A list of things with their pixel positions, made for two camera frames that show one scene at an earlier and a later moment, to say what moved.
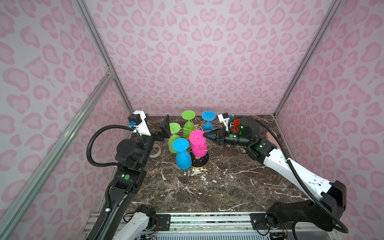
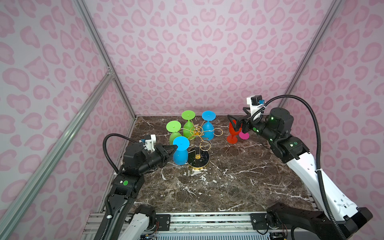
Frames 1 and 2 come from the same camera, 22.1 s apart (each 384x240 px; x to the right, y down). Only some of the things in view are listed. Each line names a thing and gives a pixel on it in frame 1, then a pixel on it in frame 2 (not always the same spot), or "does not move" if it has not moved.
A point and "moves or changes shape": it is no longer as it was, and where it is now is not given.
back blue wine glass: x=208 y=116 does not move
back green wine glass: x=188 y=127 does not move
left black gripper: x=160 y=137 -> x=161 y=150
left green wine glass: x=174 y=128 does not move
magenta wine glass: x=198 y=141 moves or changes shape
